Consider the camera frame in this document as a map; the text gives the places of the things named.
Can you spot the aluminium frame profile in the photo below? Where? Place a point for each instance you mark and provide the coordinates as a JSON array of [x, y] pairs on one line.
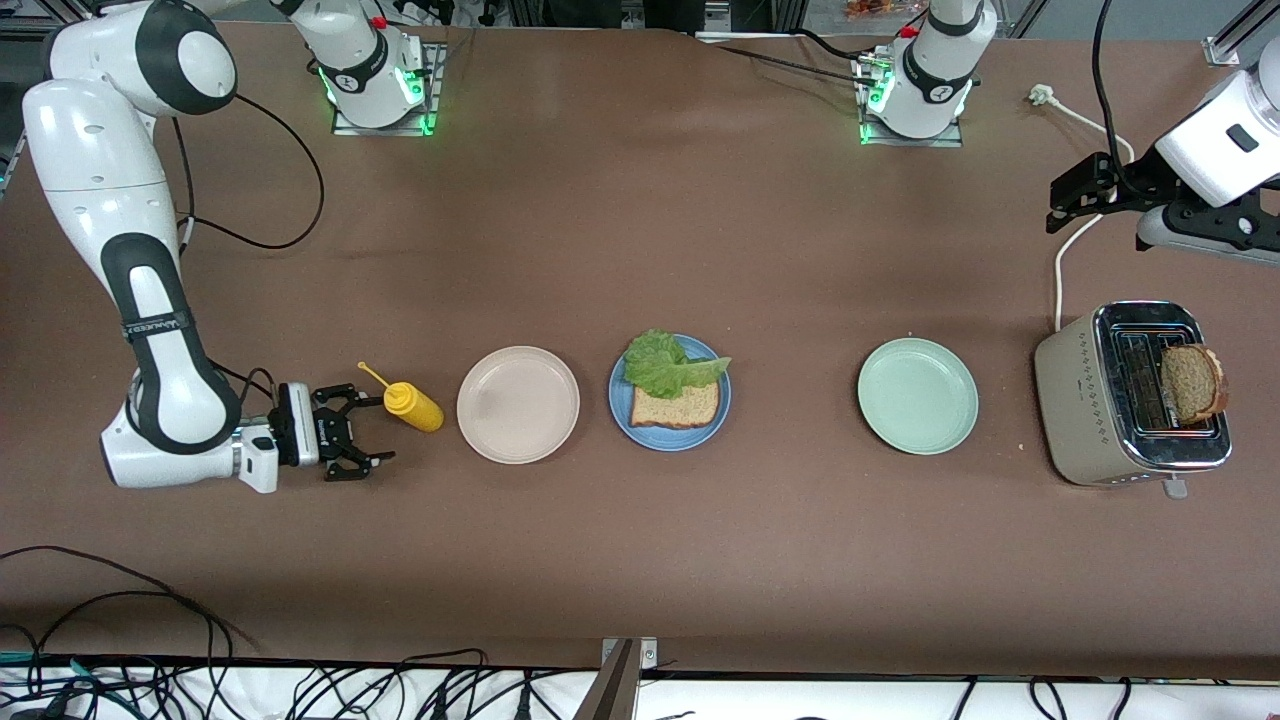
[[1218, 48]]

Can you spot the orange snack packet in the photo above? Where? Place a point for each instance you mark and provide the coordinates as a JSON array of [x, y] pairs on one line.
[[870, 8]]

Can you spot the silver table edge bracket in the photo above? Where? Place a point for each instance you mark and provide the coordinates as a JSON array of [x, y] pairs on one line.
[[648, 652]]

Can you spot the brown toast bread slice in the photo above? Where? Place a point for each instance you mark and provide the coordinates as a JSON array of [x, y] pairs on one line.
[[685, 412], [1195, 385]]

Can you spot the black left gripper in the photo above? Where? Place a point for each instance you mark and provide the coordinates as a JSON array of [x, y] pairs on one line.
[[1108, 184]]

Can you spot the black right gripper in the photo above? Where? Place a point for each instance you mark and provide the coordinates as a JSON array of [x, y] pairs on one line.
[[330, 432]]

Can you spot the green lettuce leaf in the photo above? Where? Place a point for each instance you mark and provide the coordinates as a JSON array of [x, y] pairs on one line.
[[660, 370]]

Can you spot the blue plate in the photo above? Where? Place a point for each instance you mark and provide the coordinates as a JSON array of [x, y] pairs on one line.
[[670, 440]]

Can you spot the black power plug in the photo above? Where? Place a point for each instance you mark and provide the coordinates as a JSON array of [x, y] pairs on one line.
[[522, 705], [438, 705]]

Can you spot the grey aluminium table side rail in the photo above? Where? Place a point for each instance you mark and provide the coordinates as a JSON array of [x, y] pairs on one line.
[[12, 150]]

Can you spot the yellow mustard squeeze bottle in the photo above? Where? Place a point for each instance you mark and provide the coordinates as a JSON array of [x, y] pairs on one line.
[[420, 408]]

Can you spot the light green plate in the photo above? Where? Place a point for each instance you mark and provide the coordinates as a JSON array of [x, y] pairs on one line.
[[918, 396]]

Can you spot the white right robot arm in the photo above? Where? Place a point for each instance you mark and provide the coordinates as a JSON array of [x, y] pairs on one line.
[[90, 200]]

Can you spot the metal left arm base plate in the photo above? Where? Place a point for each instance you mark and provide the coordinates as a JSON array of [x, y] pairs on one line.
[[910, 142]]

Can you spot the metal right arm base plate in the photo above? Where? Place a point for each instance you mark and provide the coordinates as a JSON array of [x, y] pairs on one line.
[[385, 130]]

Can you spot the beige and chrome toaster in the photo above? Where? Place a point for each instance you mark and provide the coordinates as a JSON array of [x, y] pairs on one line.
[[1075, 400]]

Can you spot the grey aluminium profile post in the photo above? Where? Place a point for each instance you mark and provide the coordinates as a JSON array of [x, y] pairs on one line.
[[610, 695]]

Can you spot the beige plate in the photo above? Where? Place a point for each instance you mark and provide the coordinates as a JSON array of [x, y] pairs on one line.
[[518, 405]]

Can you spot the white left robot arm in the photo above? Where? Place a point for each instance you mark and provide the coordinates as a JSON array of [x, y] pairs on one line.
[[935, 70]]

